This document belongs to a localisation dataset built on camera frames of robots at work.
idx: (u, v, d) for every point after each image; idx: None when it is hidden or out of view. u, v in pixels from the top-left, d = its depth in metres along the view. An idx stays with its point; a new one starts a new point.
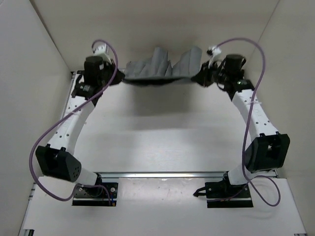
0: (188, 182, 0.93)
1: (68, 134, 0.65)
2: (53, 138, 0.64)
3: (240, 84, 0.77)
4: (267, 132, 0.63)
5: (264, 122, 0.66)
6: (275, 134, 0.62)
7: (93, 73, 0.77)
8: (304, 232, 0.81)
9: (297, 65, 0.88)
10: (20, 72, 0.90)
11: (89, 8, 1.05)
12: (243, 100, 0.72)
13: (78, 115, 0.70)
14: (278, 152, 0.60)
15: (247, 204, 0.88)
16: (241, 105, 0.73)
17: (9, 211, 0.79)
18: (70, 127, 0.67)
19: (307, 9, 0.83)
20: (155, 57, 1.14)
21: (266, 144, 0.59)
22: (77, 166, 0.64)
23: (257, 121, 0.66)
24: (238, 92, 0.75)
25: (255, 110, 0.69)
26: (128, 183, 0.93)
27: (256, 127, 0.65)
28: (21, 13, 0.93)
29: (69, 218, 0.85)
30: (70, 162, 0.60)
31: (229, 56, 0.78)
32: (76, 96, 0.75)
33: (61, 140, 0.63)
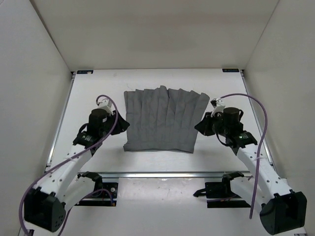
0: (188, 182, 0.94)
1: (61, 180, 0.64)
2: (46, 183, 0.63)
3: (242, 138, 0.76)
4: (280, 191, 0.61)
5: (275, 179, 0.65)
6: (290, 192, 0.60)
7: (96, 129, 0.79)
8: (304, 232, 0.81)
9: (297, 66, 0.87)
10: (21, 72, 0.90)
11: (89, 8, 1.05)
12: (248, 155, 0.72)
13: (75, 162, 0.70)
14: (298, 212, 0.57)
15: (246, 204, 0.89)
16: (248, 161, 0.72)
17: (9, 211, 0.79)
18: (65, 172, 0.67)
19: (306, 10, 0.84)
20: (157, 91, 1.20)
21: (283, 205, 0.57)
22: (62, 215, 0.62)
23: (268, 180, 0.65)
24: (242, 147, 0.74)
25: (263, 167, 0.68)
26: (128, 183, 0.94)
27: (268, 187, 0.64)
28: (21, 13, 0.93)
29: (69, 218, 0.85)
30: (57, 207, 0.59)
31: (230, 112, 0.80)
32: (78, 143, 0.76)
33: (53, 185, 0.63)
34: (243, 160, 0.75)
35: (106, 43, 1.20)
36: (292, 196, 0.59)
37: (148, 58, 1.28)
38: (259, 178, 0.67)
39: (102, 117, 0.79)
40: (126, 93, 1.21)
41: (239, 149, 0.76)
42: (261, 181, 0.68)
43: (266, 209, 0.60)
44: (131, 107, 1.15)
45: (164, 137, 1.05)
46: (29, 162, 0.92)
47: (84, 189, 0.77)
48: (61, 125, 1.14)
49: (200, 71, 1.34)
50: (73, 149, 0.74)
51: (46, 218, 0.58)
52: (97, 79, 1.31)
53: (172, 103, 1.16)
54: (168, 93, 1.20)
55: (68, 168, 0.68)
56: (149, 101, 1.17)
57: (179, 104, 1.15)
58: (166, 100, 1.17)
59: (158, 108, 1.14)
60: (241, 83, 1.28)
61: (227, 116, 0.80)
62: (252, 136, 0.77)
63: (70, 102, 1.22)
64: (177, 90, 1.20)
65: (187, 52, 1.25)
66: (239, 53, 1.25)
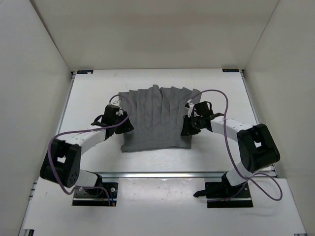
0: (188, 182, 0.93)
1: (82, 139, 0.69)
2: (69, 139, 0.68)
3: (212, 116, 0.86)
4: (245, 127, 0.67)
5: (240, 124, 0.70)
6: (253, 126, 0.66)
7: (110, 116, 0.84)
8: (304, 232, 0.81)
9: (297, 66, 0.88)
10: (21, 73, 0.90)
11: (89, 8, 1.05)
12: (217, 121, 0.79)
13: (95, 134, 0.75)
14: (266, 141, 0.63)
15: (247, 204, 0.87)
16: (218, 126, 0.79)
17: (9, 211, 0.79)
18: (85, 136, 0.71)
19: (306, 11, 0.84)
20: (150, 91, 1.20)
21: (249, 135, 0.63)
22: (76, 173, 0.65)
23: (234, 126, 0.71)
24: (213, 120, 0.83)
25: (230, 121, 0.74)
26: (128, 183, 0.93)
27: (235, 130, 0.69)
28: (21, 13, 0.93)
29: (69, 218, 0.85)
30: (77, 160, 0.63)
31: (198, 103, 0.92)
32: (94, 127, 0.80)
33: (76, 140, 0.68)
34: (218, 130, 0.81)
35: (106, 43, 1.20)
36: (257, 130, 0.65)
37: (148, 58, 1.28)
38: (229, 131, 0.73)
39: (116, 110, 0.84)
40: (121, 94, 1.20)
41: (211, 124, 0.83)
42: (230, 132, 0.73)
43: (242, 152, 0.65)
44: (126, 107, 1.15)
45: (160, 136, 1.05)
46: (29, 162, 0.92)
47: (83, 178, 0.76)
48: (61, 125, 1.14)
49: (200, 71, 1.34)
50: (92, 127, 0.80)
51: (64, 166, 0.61)
52: (96, 79, 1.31)
53: (166, 102, 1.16)
54: (161, 93, 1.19)
55: (88, 134, 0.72)
56: (143, 100, 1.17)
57: (173, 102, 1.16)
58: (160, 99, 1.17)
59: (153, 108, 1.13)
60: (241, 83, 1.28)
61: (197, 106, 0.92)
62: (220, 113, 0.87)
63: (70, 102, 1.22)
64: (170, 89, 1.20)
65: (186, 52, 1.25)
66: (239, 53, 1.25)
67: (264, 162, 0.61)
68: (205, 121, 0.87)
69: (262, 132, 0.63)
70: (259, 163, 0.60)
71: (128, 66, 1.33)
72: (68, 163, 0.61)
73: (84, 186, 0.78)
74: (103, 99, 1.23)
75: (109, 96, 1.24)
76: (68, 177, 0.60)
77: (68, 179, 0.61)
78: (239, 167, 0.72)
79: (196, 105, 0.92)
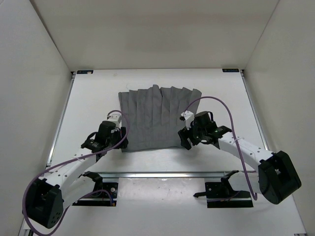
0: (188, 182, 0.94)
1: (66, 175, 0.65)
2: (51, 176, 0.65)
3: (217, 131, 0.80)
4: (264, 157, 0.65)
5: (257, 150, 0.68)
6: (272, 155, 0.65)
7: (104, 135, 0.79)
8: (304, 232, 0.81)
9: (297, 67, 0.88)
10: (21, 73, 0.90)
11: (89, 8, 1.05)
12: (228, 141, 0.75)
13: (82, 162, 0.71)
14: (288, 169, 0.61)
15: (247, 204, 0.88)
16: (228, 146, 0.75)
17: (9, 212, 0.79)
18: (70, 169, 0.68)
19: (306, 10, 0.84)
20: (150, 91, 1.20)
21: (270, 167, 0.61)
22: (60, 210, 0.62)
23: (251, 152, 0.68)
24: (221, 137, 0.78)
25: (242, 144, 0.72)
26: (128, 183, 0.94)
27: (253, 158, 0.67)
28: (21, 13, 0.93)
29: (69, 218, 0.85)
30: (57, 202, 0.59)
31: (199, 114, 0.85)
32: (85, 147, 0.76)
33: (58, 179, 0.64)
34: (227, 149, 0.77)
35: (106, 43, 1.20)
36: (276, 158, 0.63)
37: (148, 58, 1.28)
38: (243, 156, 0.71)
39: (110, 128, 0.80)
40: (120, 95, 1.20)
41: (219, 143, 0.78)
42: (245, 157, 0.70)
43: (262, 182, 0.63)
44: (126, 107, 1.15)
45: (161, 137, 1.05)
46: (28, 163, 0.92)
47: (83, 189, 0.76)
48: (61, 125, 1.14)
49: (200, 71, 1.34)
50: (80, 151, 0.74)
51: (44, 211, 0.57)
52: (96, 79, 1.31)
53: (165, 102, 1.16)
54: (161, 93, 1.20)
55: (75, 166, 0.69)
56: (143, 100, 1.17)
57: (173, 102, 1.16)
58: (160, 99, 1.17)
59: (153, 108, 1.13)
60: (241, 83, 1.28)
61: (198, 119, 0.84)
62: (227, 128, 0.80)
63: (70, 102, 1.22)
64: (170, 89, 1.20)
65: (186, 52, 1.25)
66: (239, 53, 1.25)
67: (286, 193, 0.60)
68: (209, 135, 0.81)
69: (282, 161, 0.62)
70: (283, 193, 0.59)
71: (128, 66, 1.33)
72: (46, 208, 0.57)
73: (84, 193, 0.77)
74: (103, 99, 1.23)
75: (109, 96, 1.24)
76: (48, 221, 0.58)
77: (48, 221, 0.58)
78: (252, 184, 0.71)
79: (196, 117, 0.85)
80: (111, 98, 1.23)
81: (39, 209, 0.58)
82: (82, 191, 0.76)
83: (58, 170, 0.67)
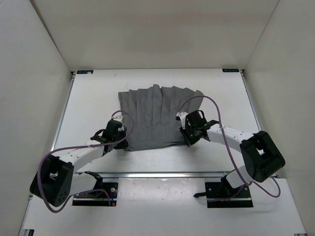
0: (188, 182, 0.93)
1: (78, 157, 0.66)
2: (64, 156, 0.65)
3: (206, 124, 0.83)
4: (246, 137, 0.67)
5: (239, 133, 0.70)
6: (253, 135, 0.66)
7: (110, 132, 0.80)
8: (304, 232, 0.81)
9: (297, 66, 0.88)
10: (21, 73, 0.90)
11: (90, 8, 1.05)
12: (214, 130, 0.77)
13: (92, 150, 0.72)
14: (269, 148, 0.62)
15: (247, 204, 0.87)
16: (215, 135, 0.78)
17: (9, 212, 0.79)
18: (81, 152, 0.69)
19: (306, 11, 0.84)
20: (150, 91, 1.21)
21: (252, 145, 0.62)
22: (67, 192, 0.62)
23: (234, 135, 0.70)
24: (209, 129, 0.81)
25: (228, 130, 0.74)
26: (128, 183, 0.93)
27: (236, 139, 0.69)
28: (21, 13, 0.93)
29: (69, 218, 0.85)
30: (68, 179, 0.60)
31: (189, 113, 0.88)
32: (93, 140, 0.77)
33: (71, 158, 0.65)
34: (215, 139, 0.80)
35: (106, 43, 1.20)
36: (258, 137, 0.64)
37: (148, 58, 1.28)
38: (229, 141, 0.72)
39: (118, 126, 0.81)
40: (120, 95, 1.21)
41: (208, 134, 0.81)
42: (231, 142, 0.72)
43: (248, 162, 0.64)
44: (126, 107, 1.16)
45: (161, 136, 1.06)
46: (29, 163, 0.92)
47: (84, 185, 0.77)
48: (61, 125, 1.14)
49: (200, 71, 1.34)
50: (90, 141, 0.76)
51: (54, 186, 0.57)
52: (96, 79, 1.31)
53: (166, 101, 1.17)
54: (162, 93, 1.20)
55: (85, 151, 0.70)
56: (143, 100, 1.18)
57: (173, 102, 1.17)
58: (160, 98, 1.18)
59: (153, 108, 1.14)
60: (241, 83, 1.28)
61: (189, 117, 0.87)
62: (214, 120, 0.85)
63: (70, 101, 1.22)
64: (171, 88, 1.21)
65: (186, 52, 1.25)
66: (239, 53, 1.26)
67: (271, 170, 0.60)
68: (200, 129, 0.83)
69: (263, 139, 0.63)
70: (267, 170, 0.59)
71: (128, 66, 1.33)
72: (58, 182, 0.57)
73: (84, 189, 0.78)
74: (103, 98, 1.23)
75: (109, 95, 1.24)
76: (57, 196, 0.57)
77: (56, 198, 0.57)
78: (244, 175, 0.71)
79: (188, 116, 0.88)
80: (111, 98, 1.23)
81: (47, 186, 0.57)
82: (83, 187, 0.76)
83: (71, 152, 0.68)
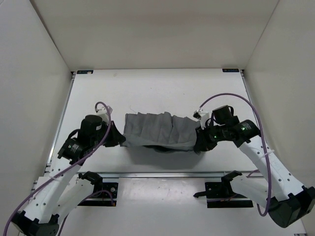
0: (188, 182, 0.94)
1: (45, 203, 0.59)
2: (29, 206, 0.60)
3: (244, 128, 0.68)
4: (294, 191, 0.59)
5: (287, 177, 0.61)
6: (302, 191, 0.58)
7: (87, 133, 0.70)
8: (304, 232, 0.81)
9: (298, 66, 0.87)
10: (21, 73, 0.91)
11: (89, 8, 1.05)
12: (255, 151, 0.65)
13: (59, 181, 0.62)
14: (309, 206, 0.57)
15: (247, 204, 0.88)
16: (252, 156, 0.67)
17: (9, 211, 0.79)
18: (47, 194, 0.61)
19: (306, 10, 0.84)
20: (160, 118, 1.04)
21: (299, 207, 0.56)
22: (54, 229, 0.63)
23: (279, 178, 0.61)
24: (247, 142, 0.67)
25: (272, 163, 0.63)
26: (128, 183, 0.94)
27: (281, 186, 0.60)
28: (21, 13, 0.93)
29: (69, 218, 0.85)
30: (44, 230, 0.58)
31: (217, 109, 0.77)
32: (62, 157, 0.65)
33: (37, 210, 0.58)
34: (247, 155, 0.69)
35: (106, 43, 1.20)
36: (307, 195, 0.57)
37: (148, 58, 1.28)
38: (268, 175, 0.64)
39: (94, 125, 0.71)
40: (128, 115, 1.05)
41: (242, 147, 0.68)
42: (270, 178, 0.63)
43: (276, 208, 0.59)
44: (131, 128, 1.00)
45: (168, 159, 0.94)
46: (29, 163, 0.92)
47: (79, 195, 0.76)
48: (61, 125, 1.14)
49: (200, 71, 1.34)
50: (58, 165, 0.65)
51: None
52: (96, 79, 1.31)
53: (174, 133, 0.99)
54: (172, 122, 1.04)
55: (51, 189, 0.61)
56: (150, 128, 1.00)
57: (183, 134, 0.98)
58: (170, 129, 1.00)
59: (159, 137, 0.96)
60: (241, 83, 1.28)
61: (217, 115, 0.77)
62: (254, 124, 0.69)
63: (70, 102, 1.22)
64: (183, 119, 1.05)
65: (186, 52, 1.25)
66: (239, 53, 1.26)
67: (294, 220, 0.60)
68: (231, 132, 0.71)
69: (310, 201, 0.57)
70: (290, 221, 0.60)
71: (127, 66, 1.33)
72: None
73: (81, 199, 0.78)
74: (103, 99, 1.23)
75: (109, 96, 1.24)
76: None
77: None
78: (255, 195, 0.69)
79: (215, 112, 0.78)
80: (110, 98, 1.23)
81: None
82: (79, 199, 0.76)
83: (37, 197, 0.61)
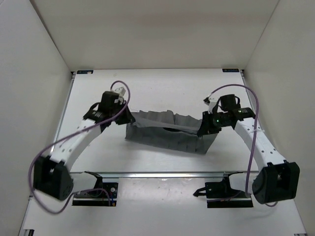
0: (188, 182, 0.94)
1: (70, 150, 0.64)
2: (56, 152, 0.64)
3: (240, 112, 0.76)
4: (273, 161, 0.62)
5: (270, 150, 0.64)
6: (284, 163, 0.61)
7: (107, 104, 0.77)
8: (304, 232, 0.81)
9: (298, 66, 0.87)
10: (21, 73, 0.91)
11: (89, 8, 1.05)
12: (245, 128, 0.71)
13: (84, 135, 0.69)
14: (290, 180, 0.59)
15: (247, 204, 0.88)
16: (244, 133, 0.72)
17: (9, 211, 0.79)
18: (74, 144, 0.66)
19: (306, 10, 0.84)
20: (163, 115, 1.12)
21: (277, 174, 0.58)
22: (70, 186, 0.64)
23: (263, 150, 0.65)
24: (240, 120, 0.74)
25: (259, 138, 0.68)
26: (128, 183, 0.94)
27: (263, 156, 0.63)
28: (21, 13, 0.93)
29: (69, 218, 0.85)
30: (65, 178, 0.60)
31: (223, 96, 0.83)
32: (87, 119, 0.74)
33: (63, 154, 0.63)
34: (240, 133, 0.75)
35: (106, 43, 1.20)
36: (286, 166, 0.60)
37: (148, 58, 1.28)
38: (255, 149, 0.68)
39: (114, 98, 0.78)
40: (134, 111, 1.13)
41: (237, 125, 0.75)
42: (256, 151, 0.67)
43: (258, 181, 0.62)
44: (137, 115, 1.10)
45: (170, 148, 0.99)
46: (29, 163, 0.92)
47: None
48: (62, 125, 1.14)
49: (200, 71, 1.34)
50: (83, 124, 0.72)
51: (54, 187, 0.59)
52: (97, 79, 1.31)
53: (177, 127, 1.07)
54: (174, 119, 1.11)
55: (78, 140, 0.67)
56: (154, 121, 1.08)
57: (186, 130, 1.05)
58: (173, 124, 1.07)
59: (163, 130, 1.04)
60: (241, 83, 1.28)
61: (223, 100, 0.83)
62: (250, 111, 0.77)
63: (70, 102, 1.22)
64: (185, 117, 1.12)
65: (187, 52, 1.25)
66: (239, 53, 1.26)
67: (276, 197, 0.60)
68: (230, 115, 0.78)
69: (291, 173, 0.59)
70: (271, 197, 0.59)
71: (128, 66, 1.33)
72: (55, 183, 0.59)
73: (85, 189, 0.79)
74: None
75: None
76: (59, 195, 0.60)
77: (60, 196, 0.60)
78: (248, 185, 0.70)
79: (222, 98, 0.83)
80: None
81: (49, 186, 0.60)
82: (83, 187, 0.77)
83: (62, 145, 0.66)
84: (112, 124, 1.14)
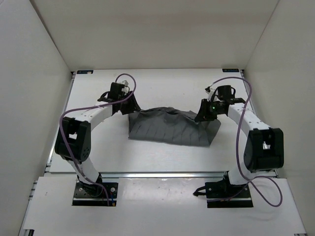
0: (188, 182, 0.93)
1: (91, 116, 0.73)
2: (78, 116, 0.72)
3: (232, 100, 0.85)
4: (259, 127, 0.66)
5: (257, 121, 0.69)
6: (268, 129, 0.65)
7: (116, 92, 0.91)
8: (304, 232, 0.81)
9: (298, 66, 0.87)
10: (21, 73, 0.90)
11: (89, 8, 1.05)
12: (236, 109, 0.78)
13: (102, 109, 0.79)
14: (276, 145, 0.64)
15: (247, 204, 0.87)
16: (235, 115, 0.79)
17: (9, 211, 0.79)
18: (94, 112, 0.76)
19: (306, 10, 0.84)
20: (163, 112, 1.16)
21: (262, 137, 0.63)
22: (88, 149, 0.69)
23: (250, 121, 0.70)
24: (232, 105, 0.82)
25: (248, 114, 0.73)
26: (128, 182, 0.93)
27: (250, 125, 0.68)
28: (21, 13, 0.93)
29: (69, 218, 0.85)
30: (88, 135, 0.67)
31: (220, 86, 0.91)
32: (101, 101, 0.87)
33: (85, 117, 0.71)
34: (233, 117, 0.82)
35: (106, 43, 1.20)
36: (271, 132, 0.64)
37: (148, 58, 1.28)
38: (243, 124, 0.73)
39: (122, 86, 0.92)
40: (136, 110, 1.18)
41: (230, 109, 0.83)
42: (244, 125, 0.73)
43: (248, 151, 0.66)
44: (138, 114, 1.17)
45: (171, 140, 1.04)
46: (29, 162, 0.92)
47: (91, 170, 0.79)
48: None
49: (200, 70, 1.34)
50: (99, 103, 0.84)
51: (77, 142, 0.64)
52: (96, 79, 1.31)
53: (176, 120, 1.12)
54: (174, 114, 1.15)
55: (97, 111, 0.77)
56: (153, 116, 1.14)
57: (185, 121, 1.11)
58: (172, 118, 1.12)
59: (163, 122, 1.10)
60: (241, 83, 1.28)
61: (220, 89, 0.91)
62: (241, 99, 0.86)
63: (70, 101, 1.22)
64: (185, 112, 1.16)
65: (186, 52, 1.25)
66: (239, 53, 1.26)
67: (266, 164, 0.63)
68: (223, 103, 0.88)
69: (276, 137, 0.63)
70: (261, 162, 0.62)
71: (127, 66, 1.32)
72: (79, 139, 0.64)
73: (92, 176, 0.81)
74: None
75: None
76: (81, 152, 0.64)
77: (81, 154, 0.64)
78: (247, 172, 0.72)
79: (218, 88, 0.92)
80: None
81: (73, 143, 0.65)
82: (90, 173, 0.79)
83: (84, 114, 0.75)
84: (112, 124, 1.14)
